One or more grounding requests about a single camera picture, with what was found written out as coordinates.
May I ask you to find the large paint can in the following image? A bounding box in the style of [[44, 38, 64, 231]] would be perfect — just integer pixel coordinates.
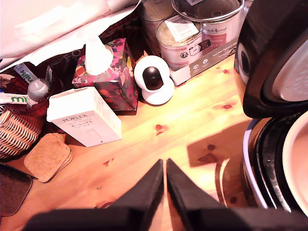
[[171, 0, 245, 61]]

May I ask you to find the small labelled paint can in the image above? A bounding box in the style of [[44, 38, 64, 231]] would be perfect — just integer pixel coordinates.
[[155, 14, 203, 72]]

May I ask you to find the white tissue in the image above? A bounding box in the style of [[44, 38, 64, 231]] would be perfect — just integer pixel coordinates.
[[84, 36, 114, 76]]

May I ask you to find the grey capped bottle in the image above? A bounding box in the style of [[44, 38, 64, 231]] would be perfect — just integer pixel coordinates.
[[26, 78, 51, 107]]

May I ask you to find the floral tissue box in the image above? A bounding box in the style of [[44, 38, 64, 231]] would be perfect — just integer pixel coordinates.
[[72, 38, 140, 116]]

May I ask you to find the dark flat mat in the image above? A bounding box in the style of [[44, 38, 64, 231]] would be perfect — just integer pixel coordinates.
[[0, 163, 33, 217]]

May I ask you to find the black Philips rice cooker body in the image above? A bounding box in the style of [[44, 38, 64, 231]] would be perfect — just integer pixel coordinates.
[[240, 112, 308, 217]]

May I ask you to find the stack of cork coasters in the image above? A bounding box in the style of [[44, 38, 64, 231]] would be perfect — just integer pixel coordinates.
[[23, 132, 73, 183]]

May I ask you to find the white Porlex box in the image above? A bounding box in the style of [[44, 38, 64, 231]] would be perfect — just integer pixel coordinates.
[[46, 86, 123, 148]]

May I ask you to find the white cloth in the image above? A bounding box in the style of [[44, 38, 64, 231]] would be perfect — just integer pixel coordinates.
[[0, 0, 143, 73]]

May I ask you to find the dark red bag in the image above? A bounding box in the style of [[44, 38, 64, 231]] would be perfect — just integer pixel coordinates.
[[3, 48, 85, 117]]

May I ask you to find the woven wicker basket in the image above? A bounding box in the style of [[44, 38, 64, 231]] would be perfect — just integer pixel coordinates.
[[0, 105, 45, 160]]

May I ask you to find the dark patterned fabric bag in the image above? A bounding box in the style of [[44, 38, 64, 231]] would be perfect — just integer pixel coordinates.
[[100, 11, 145, 57]]

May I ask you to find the white rice cooker inner pot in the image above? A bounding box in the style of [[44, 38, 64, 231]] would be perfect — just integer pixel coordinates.
[[282, 117, 308, 217]]

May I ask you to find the plain metal can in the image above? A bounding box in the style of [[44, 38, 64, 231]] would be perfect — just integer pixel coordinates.
[[140, 0, 175, 56]]

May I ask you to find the cardboard can tray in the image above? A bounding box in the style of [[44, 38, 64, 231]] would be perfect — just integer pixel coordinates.
[[169, 37, 239, 87]]

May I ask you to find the white round security camera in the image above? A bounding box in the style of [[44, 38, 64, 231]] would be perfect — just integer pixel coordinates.
[[133, 55, 175, 106]]

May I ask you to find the black rice cooker lid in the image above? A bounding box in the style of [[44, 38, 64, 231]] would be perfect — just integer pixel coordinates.
[[234, 0, 308, 119]]

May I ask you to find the white green milk sachet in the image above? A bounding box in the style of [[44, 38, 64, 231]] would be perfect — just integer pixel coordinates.
[[0, 92, 29, 105], [13, 63, 39, 85]]

